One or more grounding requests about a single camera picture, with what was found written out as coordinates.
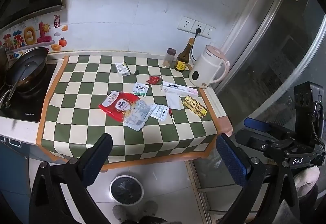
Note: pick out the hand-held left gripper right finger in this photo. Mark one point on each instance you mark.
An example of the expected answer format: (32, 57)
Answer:
(230, 157)

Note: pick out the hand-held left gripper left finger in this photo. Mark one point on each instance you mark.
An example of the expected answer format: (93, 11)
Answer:
(92, 163)

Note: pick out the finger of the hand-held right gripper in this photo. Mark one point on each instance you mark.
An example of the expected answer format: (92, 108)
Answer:
(257, 123)
(257, 142)

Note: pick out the round white trash bin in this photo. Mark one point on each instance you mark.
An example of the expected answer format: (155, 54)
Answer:
(126, 190)

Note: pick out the yellow box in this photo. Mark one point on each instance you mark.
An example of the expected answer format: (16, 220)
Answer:
(194, 105)

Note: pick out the thin red stick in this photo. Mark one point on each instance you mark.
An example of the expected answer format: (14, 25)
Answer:
(171, 114)

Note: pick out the white tissue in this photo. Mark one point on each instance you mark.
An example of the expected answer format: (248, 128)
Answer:
(174, 101)

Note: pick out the white printed sachet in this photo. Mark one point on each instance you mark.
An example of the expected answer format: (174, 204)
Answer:
(160, 112)

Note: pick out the white toothpaste box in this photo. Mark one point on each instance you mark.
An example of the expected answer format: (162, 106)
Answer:
(178, 88)

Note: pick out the white green sachet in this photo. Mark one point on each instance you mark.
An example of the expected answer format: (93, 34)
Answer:
(140, 89)

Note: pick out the small green white box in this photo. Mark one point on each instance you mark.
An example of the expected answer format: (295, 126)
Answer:
(122, 68)

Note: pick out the red sachet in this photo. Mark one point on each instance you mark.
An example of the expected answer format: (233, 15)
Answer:
(154, 79)

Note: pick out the person's right forearm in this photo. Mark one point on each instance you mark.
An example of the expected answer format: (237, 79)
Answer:
(307, 207)

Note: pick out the person's right hand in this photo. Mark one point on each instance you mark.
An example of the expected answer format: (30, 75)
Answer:
(307, 179)

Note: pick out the green checkered table mat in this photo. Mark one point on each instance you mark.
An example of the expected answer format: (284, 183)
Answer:
(84, 117)

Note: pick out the grey shoe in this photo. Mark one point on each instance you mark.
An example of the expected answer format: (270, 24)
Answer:
(121, 213)
(150, 208)

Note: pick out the red white snack bag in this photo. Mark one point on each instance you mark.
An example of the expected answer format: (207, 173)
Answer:
(114, 104)

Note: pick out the clear plastic bag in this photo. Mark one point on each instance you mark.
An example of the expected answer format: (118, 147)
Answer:
(137, 115)

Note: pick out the white electric kettle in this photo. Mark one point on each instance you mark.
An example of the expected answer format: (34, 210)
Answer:
(207, 68)

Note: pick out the blue base cabinet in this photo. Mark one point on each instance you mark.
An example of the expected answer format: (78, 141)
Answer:
(12, 175)

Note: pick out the black induction cooktop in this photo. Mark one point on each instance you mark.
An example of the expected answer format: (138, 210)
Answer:
(25, 109)

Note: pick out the brown glass bottle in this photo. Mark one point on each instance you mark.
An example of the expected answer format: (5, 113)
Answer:
(182, 61)

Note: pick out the clear spice jar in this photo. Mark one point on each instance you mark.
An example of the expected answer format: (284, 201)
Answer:
(169, 59)

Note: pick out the black frying pan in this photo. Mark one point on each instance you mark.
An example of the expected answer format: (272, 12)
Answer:
(28, 66)

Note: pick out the white wall socket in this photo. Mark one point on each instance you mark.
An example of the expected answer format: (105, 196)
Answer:
(202, 26)
(186, 24)
(209, 31)

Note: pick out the colourful wall stickers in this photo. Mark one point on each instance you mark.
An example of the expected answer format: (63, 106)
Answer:
(33, 35)

